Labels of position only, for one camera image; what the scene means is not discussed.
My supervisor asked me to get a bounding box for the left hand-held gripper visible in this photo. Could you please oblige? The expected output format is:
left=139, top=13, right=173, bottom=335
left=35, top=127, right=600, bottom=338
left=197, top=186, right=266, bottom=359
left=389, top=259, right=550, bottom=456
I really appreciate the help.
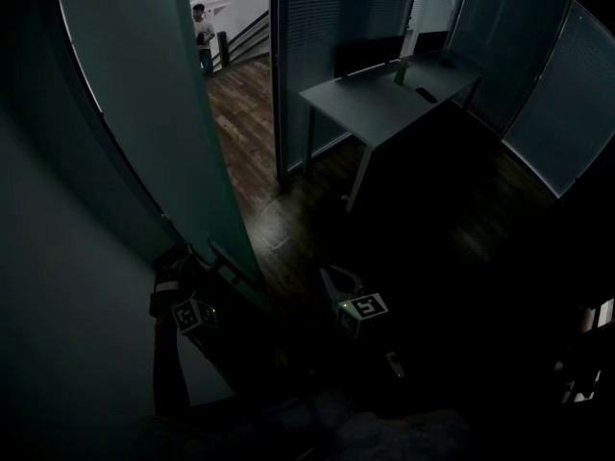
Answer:
left=170, top=260, right=219, bottom=338

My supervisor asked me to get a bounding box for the person's left forearm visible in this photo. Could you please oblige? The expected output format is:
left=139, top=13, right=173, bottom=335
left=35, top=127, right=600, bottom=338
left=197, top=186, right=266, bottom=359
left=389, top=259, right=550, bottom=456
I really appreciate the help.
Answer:
left=151, top=310, right=194, bottom=417

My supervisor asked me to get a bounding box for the person's left hand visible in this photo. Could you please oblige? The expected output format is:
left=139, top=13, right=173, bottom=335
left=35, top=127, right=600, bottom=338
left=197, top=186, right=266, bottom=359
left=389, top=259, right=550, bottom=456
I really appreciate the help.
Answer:
left=148, top=247, right=194, bottom=318

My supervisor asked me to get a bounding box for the grey office desk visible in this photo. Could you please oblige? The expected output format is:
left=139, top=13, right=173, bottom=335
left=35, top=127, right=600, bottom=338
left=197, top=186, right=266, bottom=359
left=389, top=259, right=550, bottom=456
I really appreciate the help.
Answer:
left=297, top=47, right=484, bottom=214

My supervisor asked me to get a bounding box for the narrow glass partition with blinds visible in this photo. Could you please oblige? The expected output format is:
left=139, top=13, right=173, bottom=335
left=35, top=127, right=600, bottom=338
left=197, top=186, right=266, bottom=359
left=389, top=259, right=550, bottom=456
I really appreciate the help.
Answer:
left=406, top=0, right=476, bottom=58

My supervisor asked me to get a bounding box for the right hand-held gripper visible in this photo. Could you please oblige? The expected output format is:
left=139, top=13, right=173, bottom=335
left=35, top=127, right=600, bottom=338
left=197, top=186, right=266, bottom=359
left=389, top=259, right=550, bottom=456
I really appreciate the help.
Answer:
left=318, top=265, right=391, bottom=341

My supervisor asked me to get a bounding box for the frosted glass door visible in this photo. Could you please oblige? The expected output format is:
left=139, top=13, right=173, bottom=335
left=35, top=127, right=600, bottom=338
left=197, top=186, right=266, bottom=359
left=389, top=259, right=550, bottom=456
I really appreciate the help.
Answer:
left=55, top=0, right=264, bottom=290

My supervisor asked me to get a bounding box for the person's grey sweater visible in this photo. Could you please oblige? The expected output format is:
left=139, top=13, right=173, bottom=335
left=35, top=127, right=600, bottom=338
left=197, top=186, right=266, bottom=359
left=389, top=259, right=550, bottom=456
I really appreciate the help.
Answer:
left=137, top=390, right=473, bottom=461

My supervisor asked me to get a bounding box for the glass partition panel with blinds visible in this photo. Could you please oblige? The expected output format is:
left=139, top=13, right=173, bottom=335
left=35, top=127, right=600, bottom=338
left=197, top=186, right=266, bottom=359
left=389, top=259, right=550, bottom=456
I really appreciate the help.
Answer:
left=501, top=0, right=615, bottom=200
left=445, top=0, right=574, bottom=137

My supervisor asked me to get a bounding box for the black metal stair railing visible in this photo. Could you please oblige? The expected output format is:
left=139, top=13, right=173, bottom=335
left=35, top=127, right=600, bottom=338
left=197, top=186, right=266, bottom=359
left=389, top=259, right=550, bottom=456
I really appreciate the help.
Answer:
left=185, top=0, right=272, bottom=72

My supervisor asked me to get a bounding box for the black monitor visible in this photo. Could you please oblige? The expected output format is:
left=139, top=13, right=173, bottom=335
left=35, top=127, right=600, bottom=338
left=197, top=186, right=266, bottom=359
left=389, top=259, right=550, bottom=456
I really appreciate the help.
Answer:
left=332, top=33, right=407, bottom=79

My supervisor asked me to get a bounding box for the wide glass partition with blinds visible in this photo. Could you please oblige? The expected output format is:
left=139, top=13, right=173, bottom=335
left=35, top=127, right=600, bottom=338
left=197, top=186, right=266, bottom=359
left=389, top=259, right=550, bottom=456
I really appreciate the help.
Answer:
left=276, top=0, right=420, bottom=178

